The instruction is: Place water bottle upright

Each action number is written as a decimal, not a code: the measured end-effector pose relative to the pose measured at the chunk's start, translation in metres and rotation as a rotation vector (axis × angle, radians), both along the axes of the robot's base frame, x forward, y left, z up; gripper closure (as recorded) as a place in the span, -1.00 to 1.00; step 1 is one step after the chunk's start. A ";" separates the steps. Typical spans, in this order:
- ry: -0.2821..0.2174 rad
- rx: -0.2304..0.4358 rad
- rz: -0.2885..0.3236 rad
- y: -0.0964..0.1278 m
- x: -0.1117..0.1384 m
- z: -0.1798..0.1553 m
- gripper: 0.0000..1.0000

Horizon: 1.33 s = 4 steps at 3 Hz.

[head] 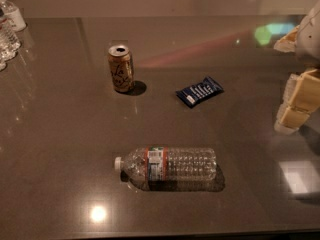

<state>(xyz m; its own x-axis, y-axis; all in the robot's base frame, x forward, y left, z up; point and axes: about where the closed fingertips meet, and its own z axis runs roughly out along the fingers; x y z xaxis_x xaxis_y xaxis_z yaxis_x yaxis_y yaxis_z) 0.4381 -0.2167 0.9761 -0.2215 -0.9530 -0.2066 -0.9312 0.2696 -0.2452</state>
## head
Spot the gold soda can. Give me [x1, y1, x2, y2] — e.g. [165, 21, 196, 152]
[108, 44, 134, 93]

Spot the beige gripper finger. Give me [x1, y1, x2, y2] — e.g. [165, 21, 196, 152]
[274, 68, 320, 135]
[274, 25, 299, 53]

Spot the blue snack wrapper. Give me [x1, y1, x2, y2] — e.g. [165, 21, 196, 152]
[176, 76, 224, 108]

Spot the water bottle with white label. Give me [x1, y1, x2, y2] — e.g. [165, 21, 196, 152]
[0, 0, 27, 32]

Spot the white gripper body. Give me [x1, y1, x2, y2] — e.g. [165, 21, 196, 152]
[295, 1, 320, 59]

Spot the clear ribbed water bottle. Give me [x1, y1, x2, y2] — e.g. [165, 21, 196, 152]
[0, 9, 21, 61]

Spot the clear plastic water bottle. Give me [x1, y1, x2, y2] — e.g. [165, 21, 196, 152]
[114, 146, 217, 182]

